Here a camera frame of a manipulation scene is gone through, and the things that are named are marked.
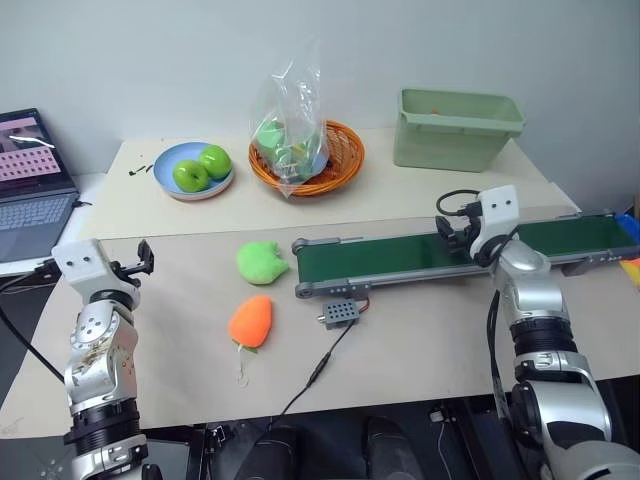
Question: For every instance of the green apple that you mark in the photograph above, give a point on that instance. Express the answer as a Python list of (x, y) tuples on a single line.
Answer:
[(190, 175), (216, 161)]

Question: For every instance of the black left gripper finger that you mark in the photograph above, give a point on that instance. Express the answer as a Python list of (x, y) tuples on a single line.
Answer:
[(144, 271), (146, 251)]

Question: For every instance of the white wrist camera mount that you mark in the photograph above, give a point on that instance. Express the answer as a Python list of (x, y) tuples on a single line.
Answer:
[(495, 210), (80, 265)]

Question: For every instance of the light blue plate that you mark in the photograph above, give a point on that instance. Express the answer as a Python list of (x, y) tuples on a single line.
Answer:
[(192, 172)]

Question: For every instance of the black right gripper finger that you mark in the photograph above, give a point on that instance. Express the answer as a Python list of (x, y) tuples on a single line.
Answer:
[(454, 246), (444, 227)]

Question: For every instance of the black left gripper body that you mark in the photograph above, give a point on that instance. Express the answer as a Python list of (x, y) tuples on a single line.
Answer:
[(121, 274)]

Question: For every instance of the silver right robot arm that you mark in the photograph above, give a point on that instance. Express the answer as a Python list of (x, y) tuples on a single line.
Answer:
[(545, 350)]

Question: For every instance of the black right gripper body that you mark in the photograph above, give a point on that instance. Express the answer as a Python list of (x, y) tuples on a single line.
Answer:
[(472, 231)]

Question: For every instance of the dark rounded shape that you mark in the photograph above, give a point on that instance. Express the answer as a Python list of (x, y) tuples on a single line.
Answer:
[(272, 452), (392, 447)]

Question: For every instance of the green conveyor belt grey frame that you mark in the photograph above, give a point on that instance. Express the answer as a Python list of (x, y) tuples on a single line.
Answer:
[(450, 255)]

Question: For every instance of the grey control box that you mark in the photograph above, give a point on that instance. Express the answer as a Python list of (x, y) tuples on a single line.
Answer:
[(339, 314)]

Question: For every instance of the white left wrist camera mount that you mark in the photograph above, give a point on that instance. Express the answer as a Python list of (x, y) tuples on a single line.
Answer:
[(80, 265)]

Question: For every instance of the green plush toy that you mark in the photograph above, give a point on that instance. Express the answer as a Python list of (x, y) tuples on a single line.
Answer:
[(260, 262)]

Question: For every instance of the light green plastic bin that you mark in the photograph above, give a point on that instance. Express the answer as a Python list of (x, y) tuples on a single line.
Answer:
[(452, 132)]

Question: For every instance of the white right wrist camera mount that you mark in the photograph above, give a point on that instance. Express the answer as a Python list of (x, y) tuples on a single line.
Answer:
[(495, 210)]

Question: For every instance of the yellow and blue object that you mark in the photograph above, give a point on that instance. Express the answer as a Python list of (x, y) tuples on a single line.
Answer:
[(631, 250)]

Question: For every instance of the orange woven basket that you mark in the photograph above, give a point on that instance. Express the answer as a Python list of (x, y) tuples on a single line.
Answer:
[(307, 157)]

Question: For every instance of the grey laptop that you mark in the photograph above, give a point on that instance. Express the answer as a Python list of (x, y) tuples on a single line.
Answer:
[(30, 185)]

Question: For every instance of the orange plush carrot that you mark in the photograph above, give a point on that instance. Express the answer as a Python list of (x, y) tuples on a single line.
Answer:
[(251, 321)]

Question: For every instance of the clear plastic bag with toys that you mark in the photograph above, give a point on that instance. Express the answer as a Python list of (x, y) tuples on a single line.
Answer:
[(290, 135)]

